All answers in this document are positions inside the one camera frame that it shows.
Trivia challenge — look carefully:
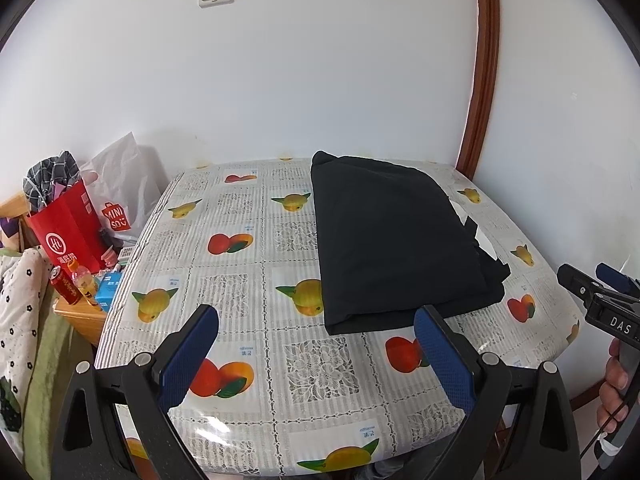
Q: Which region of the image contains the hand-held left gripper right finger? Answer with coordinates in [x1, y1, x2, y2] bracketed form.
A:
[413, 304, 583, 480]

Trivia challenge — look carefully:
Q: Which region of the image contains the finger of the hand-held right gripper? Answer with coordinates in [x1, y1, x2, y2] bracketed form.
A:
[595, 261, 640, 298]
[556, 263, 603, 311]

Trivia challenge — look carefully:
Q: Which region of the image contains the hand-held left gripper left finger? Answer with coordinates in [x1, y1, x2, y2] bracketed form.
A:
[52, 304, 221, 480]

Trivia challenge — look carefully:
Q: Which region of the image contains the black white blue jacket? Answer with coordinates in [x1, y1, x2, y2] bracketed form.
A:
[310, 150, 512, 337]

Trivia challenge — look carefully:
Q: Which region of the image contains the person's right hand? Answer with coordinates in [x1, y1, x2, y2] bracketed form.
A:
[597, 337, 637, 431]

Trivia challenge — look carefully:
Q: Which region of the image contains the wooden baseboard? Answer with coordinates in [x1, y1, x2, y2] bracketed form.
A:
[567, 385, 608, 411]

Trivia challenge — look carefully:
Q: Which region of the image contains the blue tissue pack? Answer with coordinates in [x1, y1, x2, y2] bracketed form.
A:
[94, 271, 124, 313]

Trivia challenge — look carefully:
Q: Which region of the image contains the fruit print tablecloth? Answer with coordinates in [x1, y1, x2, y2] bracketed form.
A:
[92, 157, 588, 473]

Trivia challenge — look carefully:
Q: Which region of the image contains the wooden nightstand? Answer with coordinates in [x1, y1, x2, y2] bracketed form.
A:
[52, 295, 108, 347]

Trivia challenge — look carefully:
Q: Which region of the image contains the orange drink bottle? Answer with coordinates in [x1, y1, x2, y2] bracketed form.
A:
[71, 265, 100, 308]

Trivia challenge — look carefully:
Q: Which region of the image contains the red drink can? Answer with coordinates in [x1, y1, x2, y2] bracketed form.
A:
[49, 266, 83, 307]

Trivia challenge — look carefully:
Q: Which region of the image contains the green blanket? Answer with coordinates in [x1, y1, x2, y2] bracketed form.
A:
[22, 300, 98, 468]

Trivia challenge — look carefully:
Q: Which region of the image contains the white flower print blanket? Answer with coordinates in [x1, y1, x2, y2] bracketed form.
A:
[0, 247, 55, 433]

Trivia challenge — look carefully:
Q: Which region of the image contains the red paper bag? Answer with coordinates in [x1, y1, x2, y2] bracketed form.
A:
[25, 180, 108, 273]

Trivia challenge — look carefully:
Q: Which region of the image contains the white plastic bag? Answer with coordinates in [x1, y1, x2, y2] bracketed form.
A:
[80, 131, 162, 243]

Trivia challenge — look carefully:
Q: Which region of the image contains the grey plaid cloth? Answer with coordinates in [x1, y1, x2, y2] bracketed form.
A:
[22, 150, 82, 213]

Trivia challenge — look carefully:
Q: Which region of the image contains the wooden headboard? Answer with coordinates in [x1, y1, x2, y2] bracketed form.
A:
[0, 195, 28, 251]

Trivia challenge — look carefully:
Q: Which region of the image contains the black cable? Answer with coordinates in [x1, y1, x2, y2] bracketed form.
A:
[577, 410, 621, 480]

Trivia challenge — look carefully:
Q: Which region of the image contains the wooden door frame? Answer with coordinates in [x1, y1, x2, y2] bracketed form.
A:
[456, 0, 501, 181]

